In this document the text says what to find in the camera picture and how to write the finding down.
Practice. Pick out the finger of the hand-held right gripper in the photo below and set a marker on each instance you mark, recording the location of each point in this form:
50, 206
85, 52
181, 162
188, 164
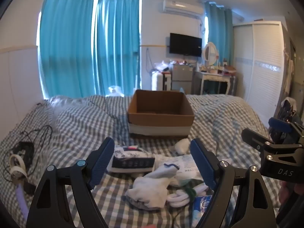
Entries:
254, 139
280, 124

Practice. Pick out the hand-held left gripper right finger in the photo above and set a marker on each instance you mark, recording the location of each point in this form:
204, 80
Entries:
201, 163

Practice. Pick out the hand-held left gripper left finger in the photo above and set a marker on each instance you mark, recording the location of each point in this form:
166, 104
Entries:
102, 163

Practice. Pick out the white plastic packet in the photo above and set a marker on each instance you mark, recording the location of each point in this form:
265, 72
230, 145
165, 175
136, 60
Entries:
185, 168

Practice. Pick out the small white sock ball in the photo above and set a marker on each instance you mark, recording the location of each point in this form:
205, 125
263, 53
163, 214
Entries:
182, 146

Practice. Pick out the white sock pair green tie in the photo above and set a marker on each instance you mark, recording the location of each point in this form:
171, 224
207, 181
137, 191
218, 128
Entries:
178, 196

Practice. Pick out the blue patterned packet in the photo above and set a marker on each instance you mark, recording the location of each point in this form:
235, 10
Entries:
201, 206

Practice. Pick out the white sock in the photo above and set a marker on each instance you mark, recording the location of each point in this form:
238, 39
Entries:
152, 187

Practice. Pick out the brown cardboard box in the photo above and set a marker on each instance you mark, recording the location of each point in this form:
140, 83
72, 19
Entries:
161, 123

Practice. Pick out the person's right hand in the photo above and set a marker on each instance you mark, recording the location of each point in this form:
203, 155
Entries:
283, 187

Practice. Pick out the black bag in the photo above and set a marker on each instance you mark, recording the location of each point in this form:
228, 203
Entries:
287, 110

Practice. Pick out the grey checked blanket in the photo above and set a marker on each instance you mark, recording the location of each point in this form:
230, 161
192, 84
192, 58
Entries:
78, 123

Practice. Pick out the hanging white cloth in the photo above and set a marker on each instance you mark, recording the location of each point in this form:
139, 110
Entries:
289, 71

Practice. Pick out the white wardrobe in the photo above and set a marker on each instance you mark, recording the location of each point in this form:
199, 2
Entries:
261, 64

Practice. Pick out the white dressing table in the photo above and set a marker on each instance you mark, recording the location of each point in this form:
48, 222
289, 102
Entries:
211, 77

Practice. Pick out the group of cosmetic bottles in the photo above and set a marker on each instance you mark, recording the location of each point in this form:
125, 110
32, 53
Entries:
218, 69

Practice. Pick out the white tape roll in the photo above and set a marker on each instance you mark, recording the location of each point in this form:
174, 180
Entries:
14, 168

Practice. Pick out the grey mini fridge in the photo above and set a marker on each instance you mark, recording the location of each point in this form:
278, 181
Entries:
181, 76

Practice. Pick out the white suitcase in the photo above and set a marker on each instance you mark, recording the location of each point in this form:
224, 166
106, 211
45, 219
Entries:
156, 82

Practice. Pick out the white oval mirror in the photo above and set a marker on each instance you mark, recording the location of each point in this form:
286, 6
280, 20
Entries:
210, 53

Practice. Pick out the clear plastic bag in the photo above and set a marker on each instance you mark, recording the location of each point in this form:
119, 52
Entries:
162, 66

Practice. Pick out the narrow teal curtain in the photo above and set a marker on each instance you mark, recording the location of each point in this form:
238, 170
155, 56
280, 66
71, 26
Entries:
220, 33

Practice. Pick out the wide teal curtain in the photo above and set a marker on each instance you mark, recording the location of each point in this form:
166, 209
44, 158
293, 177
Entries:
66, 42

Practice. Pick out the white air conditioner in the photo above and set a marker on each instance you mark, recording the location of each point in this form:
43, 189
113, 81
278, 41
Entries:
181, 8

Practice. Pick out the black wall television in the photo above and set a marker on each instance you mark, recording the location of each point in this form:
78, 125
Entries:
185, 44

